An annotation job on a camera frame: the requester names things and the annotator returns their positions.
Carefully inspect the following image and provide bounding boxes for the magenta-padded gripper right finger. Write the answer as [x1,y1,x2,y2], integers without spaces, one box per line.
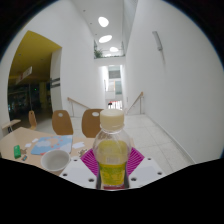
[125,147,166,190]

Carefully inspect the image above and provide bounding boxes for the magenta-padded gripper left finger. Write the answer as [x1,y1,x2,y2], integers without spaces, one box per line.
[59,148,102,191]

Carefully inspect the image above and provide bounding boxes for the clear bottle with yellow drink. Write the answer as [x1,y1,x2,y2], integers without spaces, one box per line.
[92,108,133,191]

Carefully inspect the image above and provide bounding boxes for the small metal key bunch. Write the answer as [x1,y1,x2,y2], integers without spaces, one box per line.
[77,148,89,158]

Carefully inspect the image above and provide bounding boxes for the white grey cup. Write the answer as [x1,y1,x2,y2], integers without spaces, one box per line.
[40,148,72,175]

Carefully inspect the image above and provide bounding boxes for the light blue printed placemat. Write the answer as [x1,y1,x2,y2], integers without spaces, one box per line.
[30,134,74,156]

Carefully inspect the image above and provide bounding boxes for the wooden chair with oval hole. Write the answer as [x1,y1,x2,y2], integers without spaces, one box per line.
[81,108,105,139]
[51,109,75,136]
[27,110,38,131]

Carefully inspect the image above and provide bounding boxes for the small green box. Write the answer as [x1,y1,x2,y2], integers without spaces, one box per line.
[13,144,22,160]

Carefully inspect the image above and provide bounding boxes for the wooden stair handrail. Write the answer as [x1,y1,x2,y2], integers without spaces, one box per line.
[67,96,91,118]
[125,91,145,116]

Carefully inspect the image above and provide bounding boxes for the small wooden side table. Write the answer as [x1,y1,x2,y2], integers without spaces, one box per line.
[1,118,22,135]

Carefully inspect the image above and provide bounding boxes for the hanging white sign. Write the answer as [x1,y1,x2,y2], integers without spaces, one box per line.
[15,65,34,86]

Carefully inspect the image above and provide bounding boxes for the green balcony plant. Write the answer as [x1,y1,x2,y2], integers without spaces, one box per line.
[93,48,105,60]

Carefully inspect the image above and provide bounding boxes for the oval ceiling lights group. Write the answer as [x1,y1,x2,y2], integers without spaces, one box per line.
[97,16,120,54]

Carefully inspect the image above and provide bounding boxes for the dark wall sign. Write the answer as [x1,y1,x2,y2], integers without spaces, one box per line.
[49,77,62,90]

